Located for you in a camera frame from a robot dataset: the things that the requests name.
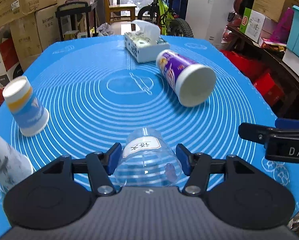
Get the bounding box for clear plastic cup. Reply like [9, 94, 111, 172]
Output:
[114, 127, 182, 187]

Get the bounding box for white ink-print paper cup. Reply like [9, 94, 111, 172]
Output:
[0, 137, 34, 190]

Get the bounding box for blue yellow paper cup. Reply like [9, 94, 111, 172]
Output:
[2, 76, 50, 137]

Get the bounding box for purple white paper cup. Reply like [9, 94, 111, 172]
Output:
[156, 49, 217, 107]

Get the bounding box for green white product box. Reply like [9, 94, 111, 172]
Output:
[239, 8, 278, 43]

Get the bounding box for white chest freezer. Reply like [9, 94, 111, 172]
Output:
[186, 0, 235, 49]

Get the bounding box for red white cardboard box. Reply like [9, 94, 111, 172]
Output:
[0, 38, 24, 106]

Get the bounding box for white patterned tissue box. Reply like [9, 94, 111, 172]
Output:
[124, 20, 170, 63]

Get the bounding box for green black bicycle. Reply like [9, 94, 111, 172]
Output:
[137, 0, 194, 38]

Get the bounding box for lower brown cardboard box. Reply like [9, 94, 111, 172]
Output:
[9, 4, 61, 70]

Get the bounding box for wooden chair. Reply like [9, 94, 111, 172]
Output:
[104, 0, 137, 24]

